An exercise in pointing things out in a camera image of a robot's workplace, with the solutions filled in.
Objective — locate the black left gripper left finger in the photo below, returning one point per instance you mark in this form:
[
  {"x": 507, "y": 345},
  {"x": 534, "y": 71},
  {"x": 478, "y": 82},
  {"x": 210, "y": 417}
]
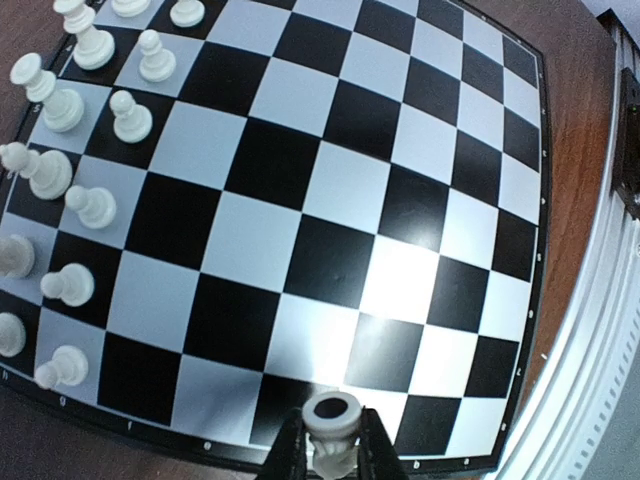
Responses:
[{"x": 287, "y": 459}]

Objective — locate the white knight piece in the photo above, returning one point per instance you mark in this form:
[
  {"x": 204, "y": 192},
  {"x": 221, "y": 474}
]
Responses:
[{"x": 17, "y": 256}]

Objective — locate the white chess piece tall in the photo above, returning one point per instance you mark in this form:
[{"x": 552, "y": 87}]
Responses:
[
  {"x": 129, "y": 8},
  {"x": 94, "y": 48}
]

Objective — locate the white rook corner piece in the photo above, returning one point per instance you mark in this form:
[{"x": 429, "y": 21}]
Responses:
[{"x": 13, "y": 335}]

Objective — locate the white queen piece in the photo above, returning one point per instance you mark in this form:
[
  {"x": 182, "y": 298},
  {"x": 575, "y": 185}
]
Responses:
[{"x": 62, "y": 108}]

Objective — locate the black and white chessboard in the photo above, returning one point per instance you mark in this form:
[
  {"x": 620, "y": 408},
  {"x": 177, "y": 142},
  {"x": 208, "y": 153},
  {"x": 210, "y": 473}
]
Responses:
[{"x": 334, "y": 196}]

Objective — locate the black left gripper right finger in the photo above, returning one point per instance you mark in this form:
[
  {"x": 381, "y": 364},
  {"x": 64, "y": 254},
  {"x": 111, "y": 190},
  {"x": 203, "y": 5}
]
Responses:
[{"x": 377, "y": 458}]

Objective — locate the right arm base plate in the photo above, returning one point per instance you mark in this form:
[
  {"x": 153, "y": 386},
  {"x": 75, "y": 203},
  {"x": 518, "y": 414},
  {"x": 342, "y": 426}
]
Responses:
[{"x": 625, "y": 179}]

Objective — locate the aluminium front rail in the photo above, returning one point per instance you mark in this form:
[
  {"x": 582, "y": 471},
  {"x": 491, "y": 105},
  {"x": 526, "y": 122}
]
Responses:
[{"x": 587, "y": 327}]

